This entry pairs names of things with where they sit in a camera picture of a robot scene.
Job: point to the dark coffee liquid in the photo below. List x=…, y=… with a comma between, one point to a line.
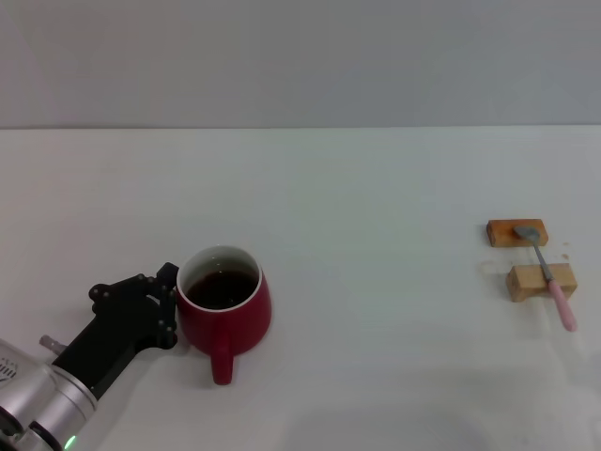
x=220, y=291

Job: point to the red ceramic cup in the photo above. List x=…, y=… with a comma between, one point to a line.
x=225, y=333

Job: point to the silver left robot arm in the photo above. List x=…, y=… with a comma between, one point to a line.
x=42, y=404

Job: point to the silver connector on left gripper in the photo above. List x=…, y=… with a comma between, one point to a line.
x=50, y=343

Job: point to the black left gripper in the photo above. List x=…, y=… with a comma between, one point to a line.
x=117, y=329

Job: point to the light tan wooden block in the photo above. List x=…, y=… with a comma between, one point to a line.
x=526, y=282

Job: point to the orange-brown wooden block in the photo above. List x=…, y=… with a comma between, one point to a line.
x=502, y=234

